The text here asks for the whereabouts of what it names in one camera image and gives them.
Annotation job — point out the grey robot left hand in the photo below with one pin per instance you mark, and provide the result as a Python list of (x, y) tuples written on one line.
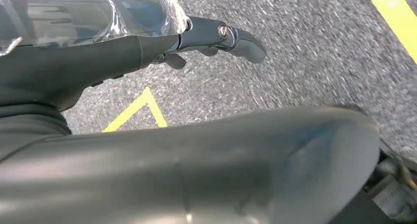
[(81, 63)]

